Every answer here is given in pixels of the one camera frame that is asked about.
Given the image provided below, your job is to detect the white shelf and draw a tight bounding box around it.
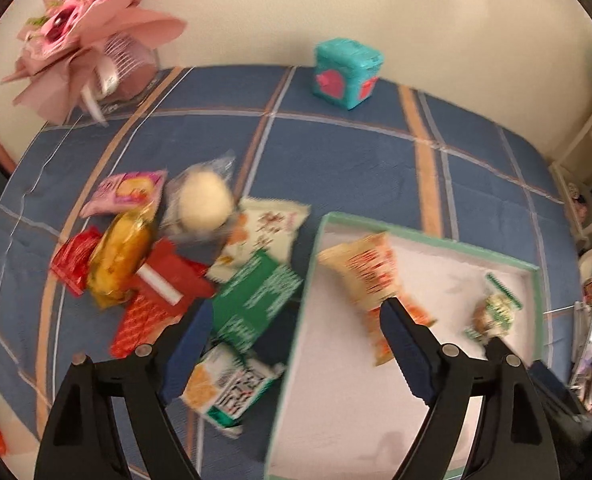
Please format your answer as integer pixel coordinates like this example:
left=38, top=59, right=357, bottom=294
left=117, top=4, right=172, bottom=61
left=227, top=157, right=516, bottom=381
left=548, top=95, right=592, bottom=241

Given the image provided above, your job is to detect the red patterned snack packet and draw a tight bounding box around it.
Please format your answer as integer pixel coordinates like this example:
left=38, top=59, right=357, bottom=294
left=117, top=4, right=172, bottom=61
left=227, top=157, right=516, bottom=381
left=110, top=292, right=189, bottom=359

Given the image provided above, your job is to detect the teal-rimmed white box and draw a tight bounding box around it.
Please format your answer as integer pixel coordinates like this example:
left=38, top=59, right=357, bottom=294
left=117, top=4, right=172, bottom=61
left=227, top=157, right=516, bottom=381
left=265, top=211, right=544, bottom=480

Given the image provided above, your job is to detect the clear-wrapped round pastry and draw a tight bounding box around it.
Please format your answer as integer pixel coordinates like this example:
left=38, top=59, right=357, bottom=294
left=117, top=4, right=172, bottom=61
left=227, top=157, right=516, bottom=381
left=158, top=150, right=239, bottom=241

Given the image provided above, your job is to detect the green snack packet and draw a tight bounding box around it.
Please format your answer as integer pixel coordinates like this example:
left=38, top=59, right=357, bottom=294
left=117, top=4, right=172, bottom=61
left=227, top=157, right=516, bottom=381
left=208, top=250, right=304, bottom=356

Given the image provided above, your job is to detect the small glossy red packet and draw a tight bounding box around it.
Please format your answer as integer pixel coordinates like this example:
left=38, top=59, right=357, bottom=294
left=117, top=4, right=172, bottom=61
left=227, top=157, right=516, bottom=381
left=51, top=226, right=102, bottom=297

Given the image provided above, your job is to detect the clear acrylic box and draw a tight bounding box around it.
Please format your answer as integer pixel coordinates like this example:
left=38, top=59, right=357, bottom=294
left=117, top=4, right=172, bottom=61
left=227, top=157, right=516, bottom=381
left=96, top=35, right=159, bottom=108

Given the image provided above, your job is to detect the dark red white-banded packet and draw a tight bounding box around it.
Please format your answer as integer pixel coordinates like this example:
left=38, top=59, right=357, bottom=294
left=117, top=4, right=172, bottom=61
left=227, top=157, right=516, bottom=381
left=133, top=239, right=218, bottom=311

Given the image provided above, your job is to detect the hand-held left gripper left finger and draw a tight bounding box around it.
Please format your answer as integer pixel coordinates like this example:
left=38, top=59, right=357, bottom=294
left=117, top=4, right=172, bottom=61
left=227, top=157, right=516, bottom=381
left=35, top=300, right=214, bottom=480

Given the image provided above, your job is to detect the pink paper flower bouquet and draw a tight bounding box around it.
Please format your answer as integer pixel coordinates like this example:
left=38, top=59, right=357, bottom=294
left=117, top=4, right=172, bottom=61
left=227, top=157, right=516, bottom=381
left=1, top=0, right=189, bottom=126

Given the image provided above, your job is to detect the teal toy chest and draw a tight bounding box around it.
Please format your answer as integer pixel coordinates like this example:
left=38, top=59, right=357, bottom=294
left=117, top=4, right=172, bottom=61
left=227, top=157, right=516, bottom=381
left=312, top=38, right=386, bottom=110

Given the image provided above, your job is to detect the dark cloth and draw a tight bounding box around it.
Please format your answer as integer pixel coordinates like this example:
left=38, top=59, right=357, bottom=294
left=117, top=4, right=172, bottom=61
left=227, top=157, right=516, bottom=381
left=528, top=362, right=592, bottom=466

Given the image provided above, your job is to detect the white green cracker packet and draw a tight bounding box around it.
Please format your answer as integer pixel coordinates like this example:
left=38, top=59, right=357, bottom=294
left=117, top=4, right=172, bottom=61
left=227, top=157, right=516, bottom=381
left=180, top=342, right=286, bottom=431

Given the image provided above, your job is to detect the cream red-striped snack packet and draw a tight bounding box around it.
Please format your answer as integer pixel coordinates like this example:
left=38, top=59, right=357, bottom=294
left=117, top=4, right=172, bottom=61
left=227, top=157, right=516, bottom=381
left=316, top=232, right=437, bottom=366

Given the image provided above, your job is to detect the pink snack packet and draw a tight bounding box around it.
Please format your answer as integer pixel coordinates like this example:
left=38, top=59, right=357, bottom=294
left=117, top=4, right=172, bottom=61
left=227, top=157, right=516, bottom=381
left=79, top=170, right=168, bottom=218

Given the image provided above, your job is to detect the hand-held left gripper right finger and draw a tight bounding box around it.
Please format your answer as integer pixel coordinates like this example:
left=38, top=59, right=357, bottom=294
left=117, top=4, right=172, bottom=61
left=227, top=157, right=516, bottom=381
left=380, top=297, right=562, bottom=480

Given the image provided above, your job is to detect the small green white packet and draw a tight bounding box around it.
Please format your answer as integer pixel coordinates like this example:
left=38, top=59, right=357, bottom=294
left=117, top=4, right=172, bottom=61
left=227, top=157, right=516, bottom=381
left=466, top=272, right=524, bottom=346

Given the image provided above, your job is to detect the yellow swiss roll packet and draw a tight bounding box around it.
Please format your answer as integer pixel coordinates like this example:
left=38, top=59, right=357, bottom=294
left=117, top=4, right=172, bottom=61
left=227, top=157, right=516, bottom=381
left=87, top=205, right=157, bottom=308

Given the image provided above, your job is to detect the blue plaid tablecloth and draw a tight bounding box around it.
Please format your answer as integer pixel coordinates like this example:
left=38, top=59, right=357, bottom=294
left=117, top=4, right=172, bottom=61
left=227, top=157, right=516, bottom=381
left=0, top=65, right=582, bottom=480

